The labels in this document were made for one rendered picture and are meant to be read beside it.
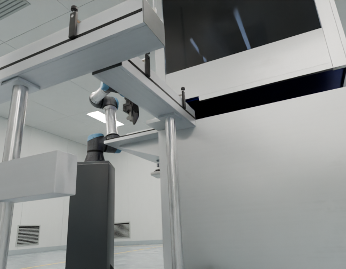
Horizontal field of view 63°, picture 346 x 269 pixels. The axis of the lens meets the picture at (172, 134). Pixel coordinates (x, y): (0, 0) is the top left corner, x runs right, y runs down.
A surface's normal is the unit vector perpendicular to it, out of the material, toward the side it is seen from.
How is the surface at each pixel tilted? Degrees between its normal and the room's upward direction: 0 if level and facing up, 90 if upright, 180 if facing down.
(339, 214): 90
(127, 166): 90
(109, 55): 180
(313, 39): 90
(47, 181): 90
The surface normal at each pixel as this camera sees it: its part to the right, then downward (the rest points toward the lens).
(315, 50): -0.43, -0.27
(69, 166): 0.90, -0.18
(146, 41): 0.05, 0.94
